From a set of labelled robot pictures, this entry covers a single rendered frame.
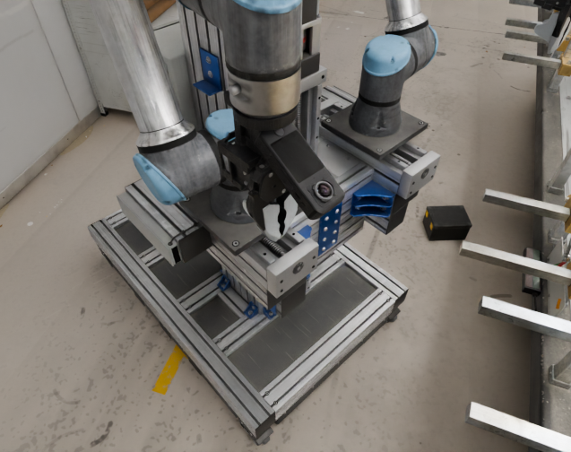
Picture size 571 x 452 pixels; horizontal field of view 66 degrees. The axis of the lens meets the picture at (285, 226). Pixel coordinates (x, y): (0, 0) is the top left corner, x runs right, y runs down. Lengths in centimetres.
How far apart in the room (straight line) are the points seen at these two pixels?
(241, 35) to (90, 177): 259
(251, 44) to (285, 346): 145
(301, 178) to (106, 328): 180
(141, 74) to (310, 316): 126
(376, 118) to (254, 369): 100
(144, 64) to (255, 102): 41
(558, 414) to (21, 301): 217
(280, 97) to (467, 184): 249
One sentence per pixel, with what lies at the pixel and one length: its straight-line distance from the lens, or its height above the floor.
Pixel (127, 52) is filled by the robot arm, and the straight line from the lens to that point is 84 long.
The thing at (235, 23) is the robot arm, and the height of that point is 161.
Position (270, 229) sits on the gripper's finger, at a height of 135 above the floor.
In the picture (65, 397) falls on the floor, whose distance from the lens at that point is 210.
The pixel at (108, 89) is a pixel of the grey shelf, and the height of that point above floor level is 23.
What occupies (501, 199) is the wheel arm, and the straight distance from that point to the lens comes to 148.
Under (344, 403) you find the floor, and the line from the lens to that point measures 191.
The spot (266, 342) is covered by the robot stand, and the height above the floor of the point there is 21.
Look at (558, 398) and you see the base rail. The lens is 133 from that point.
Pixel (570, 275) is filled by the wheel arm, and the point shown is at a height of 86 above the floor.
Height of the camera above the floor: 177
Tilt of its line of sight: 47 degrees down
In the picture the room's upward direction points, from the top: straight up
